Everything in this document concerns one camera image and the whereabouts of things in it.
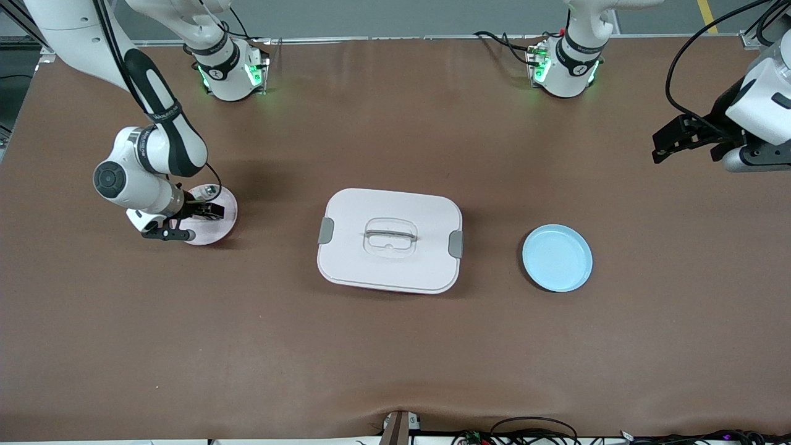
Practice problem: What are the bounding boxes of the round pink plate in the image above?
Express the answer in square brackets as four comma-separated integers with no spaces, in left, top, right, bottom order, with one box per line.
[179,184,239,247]

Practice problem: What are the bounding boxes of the black cable at arm base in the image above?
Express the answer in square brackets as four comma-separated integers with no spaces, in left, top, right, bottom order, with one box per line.
[475,30,538,66]

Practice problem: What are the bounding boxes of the aluminium table edge rail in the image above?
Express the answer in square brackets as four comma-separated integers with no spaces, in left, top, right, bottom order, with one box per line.
[133,34,758,45]

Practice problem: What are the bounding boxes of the black cable bundle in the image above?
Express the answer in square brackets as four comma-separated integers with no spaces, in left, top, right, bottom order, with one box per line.
[618,428,791,445]

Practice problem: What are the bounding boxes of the aluminium profile frame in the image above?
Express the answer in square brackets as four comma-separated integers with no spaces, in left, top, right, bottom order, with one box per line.
[0,0,59,66]

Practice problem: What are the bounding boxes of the white lidded box, grey latches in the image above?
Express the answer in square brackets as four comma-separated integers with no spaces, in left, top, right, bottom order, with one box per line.
[316,188,464,295]

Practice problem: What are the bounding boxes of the round light blue plate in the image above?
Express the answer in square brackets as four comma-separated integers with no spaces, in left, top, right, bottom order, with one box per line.
[522,224,594,293]

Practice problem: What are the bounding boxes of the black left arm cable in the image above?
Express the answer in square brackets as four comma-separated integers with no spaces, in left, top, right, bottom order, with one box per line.
[665,0,779,140]

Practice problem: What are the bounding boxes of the black looped cable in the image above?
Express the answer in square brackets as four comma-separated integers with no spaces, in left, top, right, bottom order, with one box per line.
[490,417,580,445]

